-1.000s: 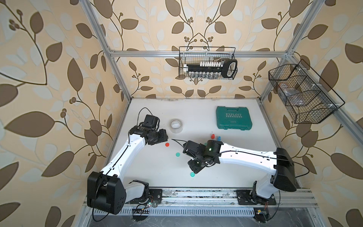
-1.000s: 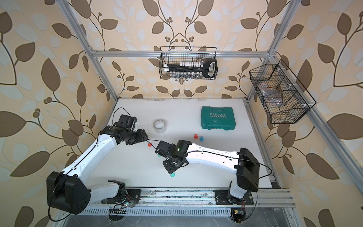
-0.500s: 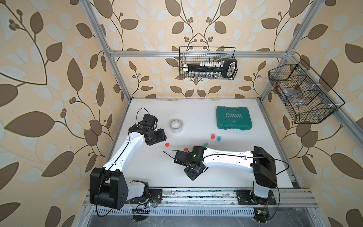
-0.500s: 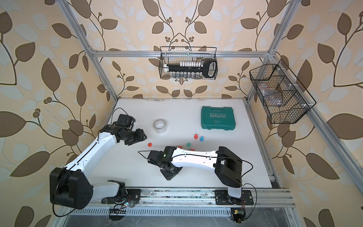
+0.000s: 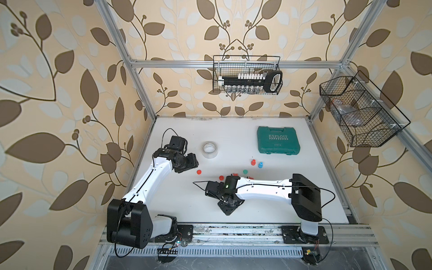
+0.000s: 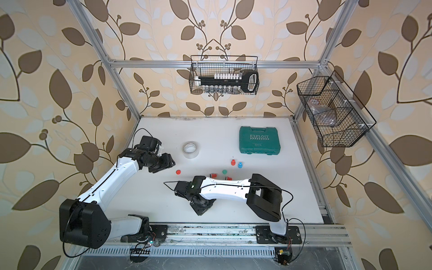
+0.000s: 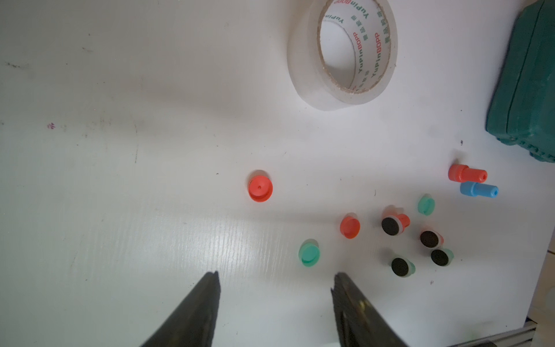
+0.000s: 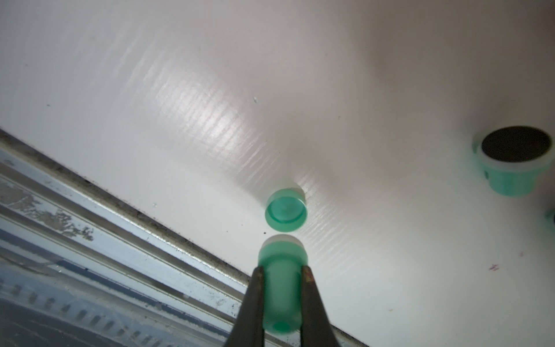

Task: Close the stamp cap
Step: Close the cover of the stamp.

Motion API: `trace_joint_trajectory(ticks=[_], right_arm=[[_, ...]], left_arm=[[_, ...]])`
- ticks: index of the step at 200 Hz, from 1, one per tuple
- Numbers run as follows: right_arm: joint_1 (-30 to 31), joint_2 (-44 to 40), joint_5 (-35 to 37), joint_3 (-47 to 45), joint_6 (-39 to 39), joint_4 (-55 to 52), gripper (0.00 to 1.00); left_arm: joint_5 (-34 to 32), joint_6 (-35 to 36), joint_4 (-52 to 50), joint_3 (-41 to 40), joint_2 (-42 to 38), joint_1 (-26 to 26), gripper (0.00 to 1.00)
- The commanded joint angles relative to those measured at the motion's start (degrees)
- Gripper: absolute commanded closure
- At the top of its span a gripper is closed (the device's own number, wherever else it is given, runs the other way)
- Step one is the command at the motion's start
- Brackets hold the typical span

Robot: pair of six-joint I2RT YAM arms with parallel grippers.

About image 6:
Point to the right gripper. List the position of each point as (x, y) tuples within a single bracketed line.
[(199, 211)]

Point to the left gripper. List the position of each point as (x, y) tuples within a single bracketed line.
[(166, 162)]

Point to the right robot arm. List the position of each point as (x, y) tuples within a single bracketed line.
[(261, 195)]

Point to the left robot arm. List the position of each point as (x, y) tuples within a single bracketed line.
[(83, 221)]

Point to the clear tape roll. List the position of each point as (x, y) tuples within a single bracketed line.
[(190, 150)]

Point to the green tool case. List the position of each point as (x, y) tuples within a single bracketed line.
[(253, 140)]

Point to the black white tool in basket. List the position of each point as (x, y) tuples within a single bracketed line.
[(244, 82)]

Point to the plastic bag in basket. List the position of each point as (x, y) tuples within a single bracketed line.
[(322, 114)]

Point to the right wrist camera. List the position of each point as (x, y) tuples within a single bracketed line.
[(181, 189)]

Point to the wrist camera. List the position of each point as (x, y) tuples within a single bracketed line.
[(181, 189), (150, 144)]

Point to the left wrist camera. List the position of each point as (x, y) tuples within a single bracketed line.
[(150, 144)]

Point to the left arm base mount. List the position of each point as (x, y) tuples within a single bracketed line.
[(147, 233)]

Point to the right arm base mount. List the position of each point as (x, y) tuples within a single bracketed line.
[(278, 233)]

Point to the back wire basket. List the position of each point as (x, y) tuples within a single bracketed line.
[(215, 64)]

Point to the wire basket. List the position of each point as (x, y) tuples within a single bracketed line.
[(354, 120), (215, 64)]

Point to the right wire basket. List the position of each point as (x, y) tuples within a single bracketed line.
[(354, 120)]

